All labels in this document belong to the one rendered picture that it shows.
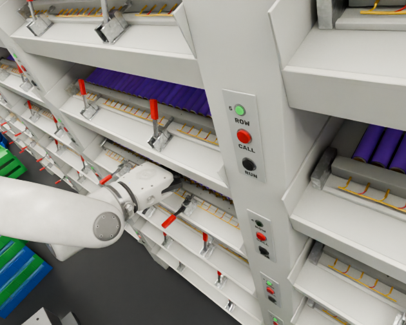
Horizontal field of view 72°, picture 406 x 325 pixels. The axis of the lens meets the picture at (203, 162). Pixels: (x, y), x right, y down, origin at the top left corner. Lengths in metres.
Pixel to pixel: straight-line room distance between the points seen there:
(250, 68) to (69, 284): 1.61
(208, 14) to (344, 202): 0.26
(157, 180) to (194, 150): 0.14
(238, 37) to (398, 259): 0.27
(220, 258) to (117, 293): 0.85
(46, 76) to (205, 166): 0.55
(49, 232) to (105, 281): 1.19
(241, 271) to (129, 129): 0.46
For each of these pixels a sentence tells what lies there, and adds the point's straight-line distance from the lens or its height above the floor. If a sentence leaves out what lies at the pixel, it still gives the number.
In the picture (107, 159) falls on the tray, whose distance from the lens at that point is 0.94.
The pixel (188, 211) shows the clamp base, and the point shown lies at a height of 0.77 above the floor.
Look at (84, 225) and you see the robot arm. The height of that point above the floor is 0.96.
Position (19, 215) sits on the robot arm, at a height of 1.01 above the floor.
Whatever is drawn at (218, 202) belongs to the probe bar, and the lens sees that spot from 0.62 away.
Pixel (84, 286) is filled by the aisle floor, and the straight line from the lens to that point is 1.69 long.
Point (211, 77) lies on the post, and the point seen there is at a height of 1.14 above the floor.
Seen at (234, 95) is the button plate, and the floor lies 1.12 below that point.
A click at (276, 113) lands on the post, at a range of 0.27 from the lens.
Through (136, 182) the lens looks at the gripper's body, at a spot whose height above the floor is 0.88.
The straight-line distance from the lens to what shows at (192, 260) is 1.07.
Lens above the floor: 1.26
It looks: 41 degrees down
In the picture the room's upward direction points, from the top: 18 degrees counter-clockwise
